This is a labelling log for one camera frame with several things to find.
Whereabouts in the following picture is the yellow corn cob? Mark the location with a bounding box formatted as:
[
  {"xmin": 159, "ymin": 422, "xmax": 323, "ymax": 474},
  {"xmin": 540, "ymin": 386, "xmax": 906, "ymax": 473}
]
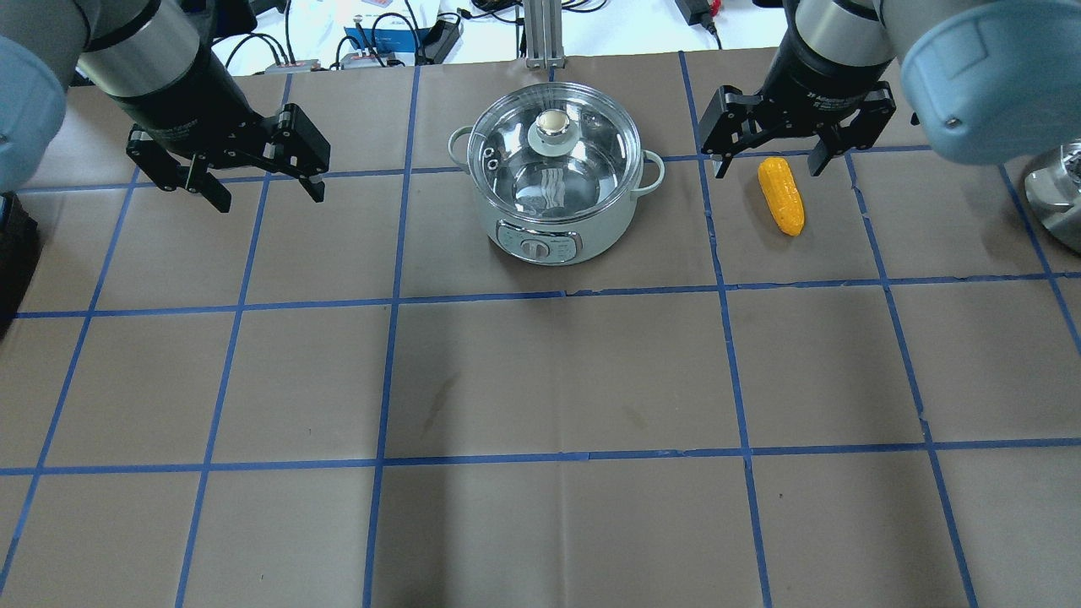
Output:
[{"xmin": 757, "ymin": 157, "xmax": 806, "ymax": 237}]

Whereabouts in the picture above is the blue white box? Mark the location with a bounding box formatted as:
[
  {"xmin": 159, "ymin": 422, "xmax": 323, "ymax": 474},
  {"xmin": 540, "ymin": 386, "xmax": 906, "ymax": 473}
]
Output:
[{"xmin": 343, "ymin": 12, "xmax": 441, "ymax": 57}]

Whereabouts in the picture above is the glass pot lid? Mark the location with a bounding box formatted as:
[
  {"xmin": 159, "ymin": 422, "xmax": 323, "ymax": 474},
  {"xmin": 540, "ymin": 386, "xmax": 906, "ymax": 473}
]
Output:
[{"xmin": 448, "ymin": 82, "xmax": 657, "ymax": 224}]

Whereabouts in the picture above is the pale green electric pot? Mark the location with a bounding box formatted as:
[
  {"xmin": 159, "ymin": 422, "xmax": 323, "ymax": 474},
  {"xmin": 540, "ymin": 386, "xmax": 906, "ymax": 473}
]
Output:
[{"xmin": 448, "ymin": 82, "xmax": 665, "ymax": 267}]

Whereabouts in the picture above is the arm metal base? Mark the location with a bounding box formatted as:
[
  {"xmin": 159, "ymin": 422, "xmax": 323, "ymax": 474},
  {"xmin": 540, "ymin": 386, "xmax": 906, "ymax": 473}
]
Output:
[{"xmin": 1023, "ymin": 138, "xmax": 1080, "ymax": 253}]

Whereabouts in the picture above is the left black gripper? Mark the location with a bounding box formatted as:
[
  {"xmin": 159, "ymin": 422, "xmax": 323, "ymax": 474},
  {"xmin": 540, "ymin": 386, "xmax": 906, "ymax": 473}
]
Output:
[{"xmin": 112, "ymin": 57, "xmax": 331, "ymax": 213}]

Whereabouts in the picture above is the grey usb hub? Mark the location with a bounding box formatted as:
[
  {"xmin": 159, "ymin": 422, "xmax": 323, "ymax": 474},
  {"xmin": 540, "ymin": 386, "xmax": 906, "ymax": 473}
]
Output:
[{"xmin": 263, "ymin": 60, "xmax": 323, "ymax": 74}]

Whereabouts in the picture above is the aluminium frame post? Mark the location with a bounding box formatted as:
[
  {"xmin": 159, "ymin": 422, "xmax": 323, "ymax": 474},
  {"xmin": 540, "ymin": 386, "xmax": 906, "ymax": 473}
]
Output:
[{"xmin": 522, "ymin": 0, "xmax": 565, "ymax": 69}]

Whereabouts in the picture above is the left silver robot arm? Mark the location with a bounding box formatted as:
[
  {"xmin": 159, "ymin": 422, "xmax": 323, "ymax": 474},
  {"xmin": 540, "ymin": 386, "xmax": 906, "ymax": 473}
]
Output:
[{"xmin": 1, "ymin": 1, "xmax": 331, "ymax": 213}]

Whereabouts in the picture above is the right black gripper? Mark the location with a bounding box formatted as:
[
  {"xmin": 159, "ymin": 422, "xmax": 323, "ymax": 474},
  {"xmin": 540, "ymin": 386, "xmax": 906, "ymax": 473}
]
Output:
[{"xmin": 700, "ymin": 34, "xmax": 897, "ymax": 179}]

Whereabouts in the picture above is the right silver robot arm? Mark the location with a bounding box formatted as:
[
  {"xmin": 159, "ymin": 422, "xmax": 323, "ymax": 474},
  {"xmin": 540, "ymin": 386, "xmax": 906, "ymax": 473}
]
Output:
[{"xmin": 698, "ymin": 1, "xmax": 1080, "ymax": 177}]

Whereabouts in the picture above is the black power adapter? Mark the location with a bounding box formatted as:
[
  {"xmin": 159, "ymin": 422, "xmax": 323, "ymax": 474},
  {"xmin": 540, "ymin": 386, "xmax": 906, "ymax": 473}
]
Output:
[{"xmin": 673, "ymin": 0, "xmax": 722, "ymax": 27}]

